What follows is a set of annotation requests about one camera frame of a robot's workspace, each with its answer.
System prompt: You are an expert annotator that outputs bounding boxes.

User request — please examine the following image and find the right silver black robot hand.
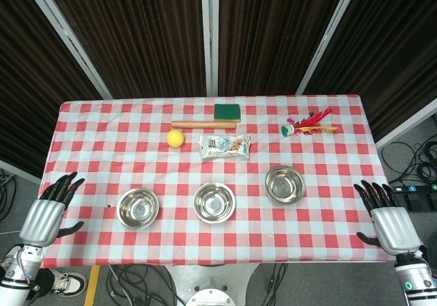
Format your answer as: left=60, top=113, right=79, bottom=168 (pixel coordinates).
left=353, top=180, right=423, bottom=255

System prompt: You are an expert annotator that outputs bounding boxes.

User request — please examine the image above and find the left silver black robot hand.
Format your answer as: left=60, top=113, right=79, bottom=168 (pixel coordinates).
left=18, top=171, right=85, bottom=248

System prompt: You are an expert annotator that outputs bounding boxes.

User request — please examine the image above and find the metal bowl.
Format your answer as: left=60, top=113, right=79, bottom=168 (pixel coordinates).
left=116, top=187, right=160, bottom=231
left=193, top=182, right=236, bottom=224
left=264, top=165, right=307, bottom=205

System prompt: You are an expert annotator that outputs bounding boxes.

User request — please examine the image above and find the grey white robot base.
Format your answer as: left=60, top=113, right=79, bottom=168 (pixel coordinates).
left=163, top=263, right=264, bottom=306

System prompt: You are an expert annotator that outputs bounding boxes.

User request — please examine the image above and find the white black sneaker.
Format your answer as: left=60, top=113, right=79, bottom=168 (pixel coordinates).
left=36, top=268, right=88, bottom=298

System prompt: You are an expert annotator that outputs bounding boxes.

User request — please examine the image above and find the yellow floor tape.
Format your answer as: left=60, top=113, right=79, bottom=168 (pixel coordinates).
left=83, top=264, right=102, bottom=306

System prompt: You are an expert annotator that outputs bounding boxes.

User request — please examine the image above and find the dark ribbed partition panel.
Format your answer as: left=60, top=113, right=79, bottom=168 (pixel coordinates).
left=218, top=0, right=350, bottom=97
left=42, top=0, right=207, bottom=99
left=0, top=0, right=103, bottom=179
left=303, top=0, right=437, bottom=140

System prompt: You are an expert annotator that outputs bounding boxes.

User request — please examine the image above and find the red feather shuttlecock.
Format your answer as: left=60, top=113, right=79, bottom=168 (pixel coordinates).
left=281, top=106, right=339, bottom=138

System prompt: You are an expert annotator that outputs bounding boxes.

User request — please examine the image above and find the yellow ball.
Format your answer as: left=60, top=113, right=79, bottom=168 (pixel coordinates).
left=166, top=129, right=186, bottom=148

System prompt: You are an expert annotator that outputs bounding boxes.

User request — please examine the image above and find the red white checkered tablecloth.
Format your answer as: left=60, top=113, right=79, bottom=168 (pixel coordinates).
left=40, top=94, right=397, bottom=268

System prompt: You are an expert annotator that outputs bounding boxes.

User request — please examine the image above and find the wooden rolling pin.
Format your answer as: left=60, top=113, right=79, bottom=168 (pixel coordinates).
left=171, top=120, right=237, bottom=130

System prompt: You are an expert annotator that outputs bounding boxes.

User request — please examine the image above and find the white printed snack packet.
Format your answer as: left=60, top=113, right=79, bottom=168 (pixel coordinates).
left=199, top=133, right=252, bottom=160

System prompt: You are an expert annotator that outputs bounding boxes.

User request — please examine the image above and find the green yellow sponge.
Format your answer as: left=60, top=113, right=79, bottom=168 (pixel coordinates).
left=214, top=103, right=242, bottom=122

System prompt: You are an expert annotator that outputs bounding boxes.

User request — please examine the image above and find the black cable bundle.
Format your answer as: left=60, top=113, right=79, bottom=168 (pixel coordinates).
left=0, top=169, right=18, bottom=221
left=380, top=141, right=437, bottom=186
left=105, top=264, right=185, bottom=306
left=264, top=263, right=291, bottom=306

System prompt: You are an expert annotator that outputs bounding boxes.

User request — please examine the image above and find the aluminium partition frame post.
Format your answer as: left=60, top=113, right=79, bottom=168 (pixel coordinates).
left=296, top=0, right=363, bottom=96
left=199, top=0, right=220, bottom=97
left=0, top=158, right=42, bottom=186
left=374, top=97, right=437, bottom=149
left=18, top=0, right=113, bottom=99

